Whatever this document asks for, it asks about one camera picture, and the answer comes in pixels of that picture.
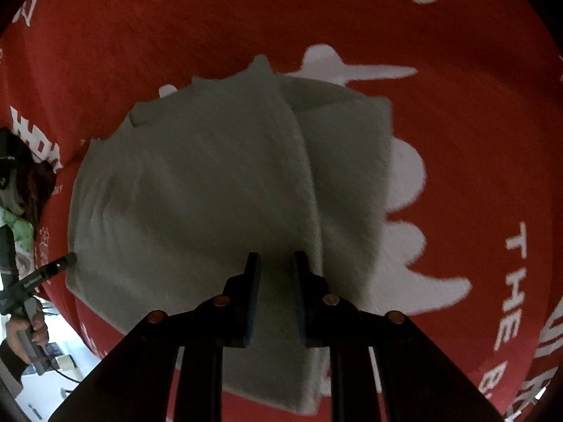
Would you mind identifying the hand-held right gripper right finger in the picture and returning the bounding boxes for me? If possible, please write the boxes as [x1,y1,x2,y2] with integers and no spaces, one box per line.
[294,250,506,422]

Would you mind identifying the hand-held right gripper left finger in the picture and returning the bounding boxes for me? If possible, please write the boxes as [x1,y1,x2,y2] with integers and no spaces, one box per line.
[48,251,262,422]

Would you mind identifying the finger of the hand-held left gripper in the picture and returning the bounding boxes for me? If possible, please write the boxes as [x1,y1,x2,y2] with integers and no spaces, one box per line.
[39,251,78,279]

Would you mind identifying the grey knit sweater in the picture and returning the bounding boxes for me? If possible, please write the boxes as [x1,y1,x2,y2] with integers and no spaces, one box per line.
[66,55,392,416]

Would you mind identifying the person's left forearm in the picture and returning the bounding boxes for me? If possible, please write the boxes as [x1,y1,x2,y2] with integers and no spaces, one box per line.
[0,340,28,383]

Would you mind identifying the person's left hand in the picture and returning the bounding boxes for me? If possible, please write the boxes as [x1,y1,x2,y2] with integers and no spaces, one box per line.
[5,314,50,363]

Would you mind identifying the green printed cloth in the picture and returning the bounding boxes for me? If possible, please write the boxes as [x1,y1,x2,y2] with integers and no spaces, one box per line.
[0,209,37,275]

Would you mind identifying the red printed blanket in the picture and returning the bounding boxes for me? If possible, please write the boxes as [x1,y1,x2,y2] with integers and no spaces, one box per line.
[0,0,563,422]

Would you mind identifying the black cable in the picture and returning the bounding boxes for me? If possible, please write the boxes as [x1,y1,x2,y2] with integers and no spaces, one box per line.
[46,363,84,383]

